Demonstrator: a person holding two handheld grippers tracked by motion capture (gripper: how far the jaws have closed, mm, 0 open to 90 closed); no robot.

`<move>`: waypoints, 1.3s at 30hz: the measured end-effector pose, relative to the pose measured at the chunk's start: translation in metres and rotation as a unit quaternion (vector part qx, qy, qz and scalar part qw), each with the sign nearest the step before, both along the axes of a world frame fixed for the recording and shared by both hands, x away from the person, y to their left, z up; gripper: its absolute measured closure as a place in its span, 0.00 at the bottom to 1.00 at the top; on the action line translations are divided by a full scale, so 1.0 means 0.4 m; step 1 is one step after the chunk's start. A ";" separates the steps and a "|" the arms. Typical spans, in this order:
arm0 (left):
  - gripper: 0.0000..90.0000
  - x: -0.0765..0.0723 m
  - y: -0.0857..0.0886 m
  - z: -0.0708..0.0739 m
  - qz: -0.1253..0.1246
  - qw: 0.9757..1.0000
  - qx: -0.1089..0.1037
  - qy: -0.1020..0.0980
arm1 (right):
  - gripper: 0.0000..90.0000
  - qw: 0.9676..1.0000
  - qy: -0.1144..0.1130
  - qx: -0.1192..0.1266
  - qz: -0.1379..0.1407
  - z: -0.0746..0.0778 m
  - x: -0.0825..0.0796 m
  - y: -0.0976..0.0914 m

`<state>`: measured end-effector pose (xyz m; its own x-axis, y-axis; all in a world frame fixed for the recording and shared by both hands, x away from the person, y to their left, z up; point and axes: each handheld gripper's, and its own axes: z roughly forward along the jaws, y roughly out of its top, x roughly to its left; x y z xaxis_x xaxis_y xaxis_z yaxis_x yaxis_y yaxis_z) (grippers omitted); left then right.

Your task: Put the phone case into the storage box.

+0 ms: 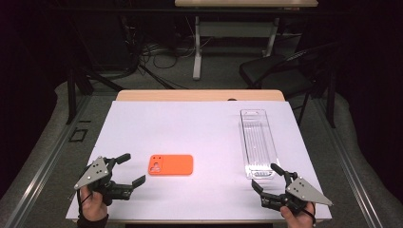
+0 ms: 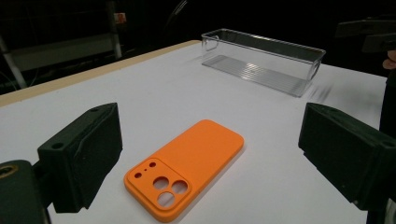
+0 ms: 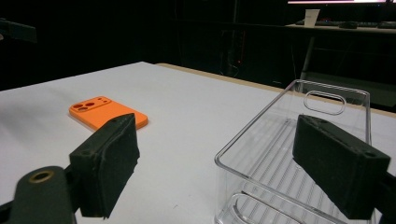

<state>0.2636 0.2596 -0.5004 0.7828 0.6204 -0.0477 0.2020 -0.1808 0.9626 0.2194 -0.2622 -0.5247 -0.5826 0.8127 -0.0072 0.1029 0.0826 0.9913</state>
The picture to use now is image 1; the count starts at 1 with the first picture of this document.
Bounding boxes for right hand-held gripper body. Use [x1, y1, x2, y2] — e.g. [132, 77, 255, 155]
[259, 171, 334, 215]

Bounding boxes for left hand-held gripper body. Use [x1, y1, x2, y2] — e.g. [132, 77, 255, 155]
[73, 156, 135, 206]

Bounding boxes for clear plastic tray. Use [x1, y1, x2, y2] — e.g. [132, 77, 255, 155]
[239, 108, 281, 181]

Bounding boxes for orange phone case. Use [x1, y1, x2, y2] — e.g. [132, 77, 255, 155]
[147, 154, 195, 177]

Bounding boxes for person's right hand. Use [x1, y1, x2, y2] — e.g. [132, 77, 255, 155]
[279, 202, 317, 228]

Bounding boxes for person's left hand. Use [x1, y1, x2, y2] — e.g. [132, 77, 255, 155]
[78, 185, 109, 222]

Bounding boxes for black metal stand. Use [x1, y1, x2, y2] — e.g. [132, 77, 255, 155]
[64, 61, 125, 125]

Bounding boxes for black folding chair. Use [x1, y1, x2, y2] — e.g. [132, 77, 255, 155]
[239, 42, 340, 128]

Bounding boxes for desk with white legs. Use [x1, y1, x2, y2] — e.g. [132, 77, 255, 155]
[174, 0, 319, 81]

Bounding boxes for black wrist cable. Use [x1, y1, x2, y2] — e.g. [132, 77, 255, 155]
[76, 189, 93, 220]
[304, 201, 317, 224]

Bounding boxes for metal floor rail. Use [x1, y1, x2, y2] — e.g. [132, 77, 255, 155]
[315, 97, 385, 228]
[2, 94, 91, 228]

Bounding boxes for bundle of floor cables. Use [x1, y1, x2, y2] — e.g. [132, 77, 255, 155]
[126, 14, 199, 90]

